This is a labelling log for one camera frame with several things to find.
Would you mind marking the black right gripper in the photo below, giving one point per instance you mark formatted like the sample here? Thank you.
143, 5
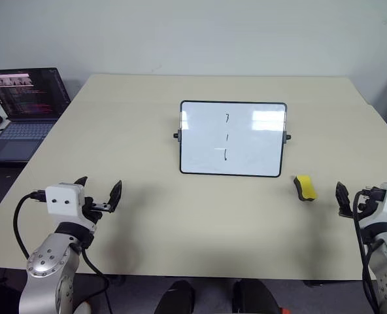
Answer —
366, 211

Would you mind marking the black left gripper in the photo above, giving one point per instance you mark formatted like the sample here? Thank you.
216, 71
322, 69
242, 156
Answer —
90, 209

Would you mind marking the yellow and black eraser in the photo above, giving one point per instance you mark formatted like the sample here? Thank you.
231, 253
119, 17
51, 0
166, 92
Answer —
308, 186

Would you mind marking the small black-framed whiteboard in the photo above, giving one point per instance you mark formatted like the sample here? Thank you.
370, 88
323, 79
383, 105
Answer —
206, 144

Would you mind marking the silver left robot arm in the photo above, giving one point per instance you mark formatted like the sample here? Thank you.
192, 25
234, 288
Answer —
46, 258

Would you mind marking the dark side desk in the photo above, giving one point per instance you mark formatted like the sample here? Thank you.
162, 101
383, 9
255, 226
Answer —
0, 186

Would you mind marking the open dark blue laptop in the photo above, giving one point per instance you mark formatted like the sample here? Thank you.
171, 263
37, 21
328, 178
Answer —
26, 95

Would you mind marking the dark rounded shape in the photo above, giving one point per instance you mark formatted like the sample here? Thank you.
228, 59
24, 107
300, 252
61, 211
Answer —
177, 297
252, 297

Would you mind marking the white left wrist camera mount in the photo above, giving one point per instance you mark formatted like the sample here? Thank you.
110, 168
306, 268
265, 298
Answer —
62, 199

